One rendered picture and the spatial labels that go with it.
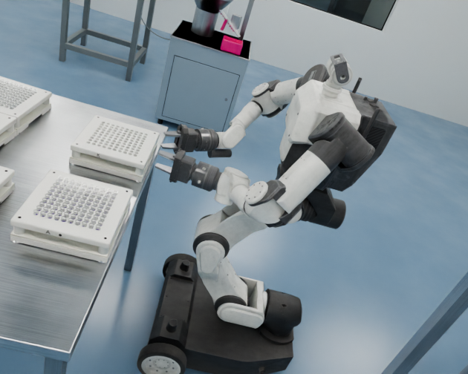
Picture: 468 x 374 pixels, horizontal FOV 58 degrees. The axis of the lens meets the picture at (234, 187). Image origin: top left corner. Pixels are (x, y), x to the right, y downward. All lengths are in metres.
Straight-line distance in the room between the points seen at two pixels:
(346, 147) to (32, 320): 0.87
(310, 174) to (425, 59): 5.53
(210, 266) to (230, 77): 2.03
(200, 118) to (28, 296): 2.69
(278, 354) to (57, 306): 1.16
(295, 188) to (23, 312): 0.71
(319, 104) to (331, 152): 0.19
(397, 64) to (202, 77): 3.69
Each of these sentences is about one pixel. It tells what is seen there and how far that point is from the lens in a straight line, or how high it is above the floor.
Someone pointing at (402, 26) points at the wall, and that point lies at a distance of 6.37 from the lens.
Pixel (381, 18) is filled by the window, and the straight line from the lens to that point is 6.38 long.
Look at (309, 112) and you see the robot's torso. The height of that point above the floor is 1.25.
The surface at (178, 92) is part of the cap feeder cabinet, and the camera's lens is 3.50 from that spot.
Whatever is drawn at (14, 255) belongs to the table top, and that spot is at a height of 0.85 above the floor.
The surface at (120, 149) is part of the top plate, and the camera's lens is 1.48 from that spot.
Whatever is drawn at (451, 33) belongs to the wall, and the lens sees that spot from 6.61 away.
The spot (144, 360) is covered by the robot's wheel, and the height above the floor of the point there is 0.13.
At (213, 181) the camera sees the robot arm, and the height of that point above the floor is 0.93.
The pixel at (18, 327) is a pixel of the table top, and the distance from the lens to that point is 1.04.
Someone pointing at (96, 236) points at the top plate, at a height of 0.92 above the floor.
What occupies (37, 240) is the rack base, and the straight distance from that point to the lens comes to 1.17.
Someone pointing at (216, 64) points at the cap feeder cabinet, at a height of 0.65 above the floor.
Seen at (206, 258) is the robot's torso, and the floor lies 0.57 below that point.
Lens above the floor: 1.68
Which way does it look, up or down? 33 degrees down
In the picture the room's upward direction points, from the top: 20 degrees clockwise
